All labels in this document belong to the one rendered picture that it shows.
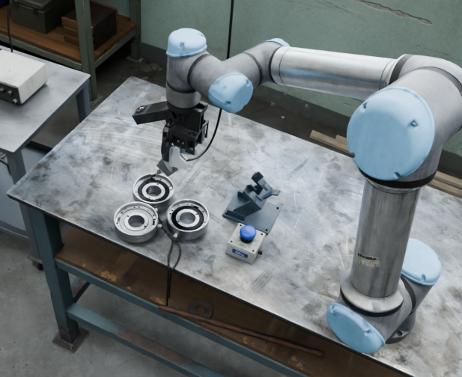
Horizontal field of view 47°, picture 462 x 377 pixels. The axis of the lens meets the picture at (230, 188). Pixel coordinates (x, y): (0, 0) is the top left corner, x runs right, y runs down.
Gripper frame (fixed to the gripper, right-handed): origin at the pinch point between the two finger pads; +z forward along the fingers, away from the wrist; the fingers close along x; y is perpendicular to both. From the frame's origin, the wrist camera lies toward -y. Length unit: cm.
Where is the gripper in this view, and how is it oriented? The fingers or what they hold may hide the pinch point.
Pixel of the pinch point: (171, 162)
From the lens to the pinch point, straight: 129.1
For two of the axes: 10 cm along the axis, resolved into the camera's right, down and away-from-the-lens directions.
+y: 9.1, 3.6, -2.0
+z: -1.1, 6.8, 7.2
